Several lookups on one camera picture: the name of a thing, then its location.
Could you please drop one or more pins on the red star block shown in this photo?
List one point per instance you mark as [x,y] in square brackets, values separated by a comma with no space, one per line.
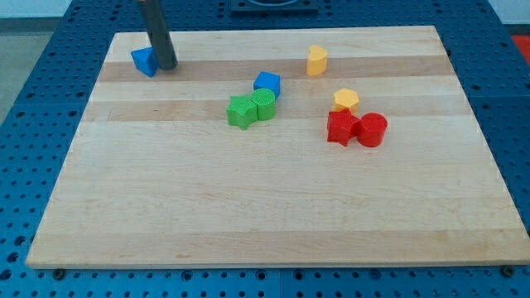
[342,126]

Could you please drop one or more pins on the yellow hexagon block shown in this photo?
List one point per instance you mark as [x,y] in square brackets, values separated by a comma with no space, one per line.
[345,99]

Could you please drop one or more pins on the blue cube block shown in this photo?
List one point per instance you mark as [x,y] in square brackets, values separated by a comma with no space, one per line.
[267,80]

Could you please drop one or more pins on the red cylinder block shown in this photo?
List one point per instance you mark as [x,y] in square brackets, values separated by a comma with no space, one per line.
[372,129]

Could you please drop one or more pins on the green cylinder block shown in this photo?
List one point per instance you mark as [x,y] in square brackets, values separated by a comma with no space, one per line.
[265,100]

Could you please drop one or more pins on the blue triangle block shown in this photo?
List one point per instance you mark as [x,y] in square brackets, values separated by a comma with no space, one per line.
[145,61]

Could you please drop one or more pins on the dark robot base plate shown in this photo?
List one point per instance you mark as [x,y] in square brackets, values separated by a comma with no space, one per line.
[255,6]

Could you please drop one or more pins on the yellow heart block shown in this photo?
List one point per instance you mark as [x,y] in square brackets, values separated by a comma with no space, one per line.
[316,61]

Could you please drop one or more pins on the wooden board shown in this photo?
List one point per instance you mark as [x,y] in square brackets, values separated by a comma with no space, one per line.
[156,178]

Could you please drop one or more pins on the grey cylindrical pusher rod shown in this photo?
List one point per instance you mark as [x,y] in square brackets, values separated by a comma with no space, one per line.
[155,22]

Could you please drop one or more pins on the green star block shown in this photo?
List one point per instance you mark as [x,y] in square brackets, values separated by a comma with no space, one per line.
[241,111]

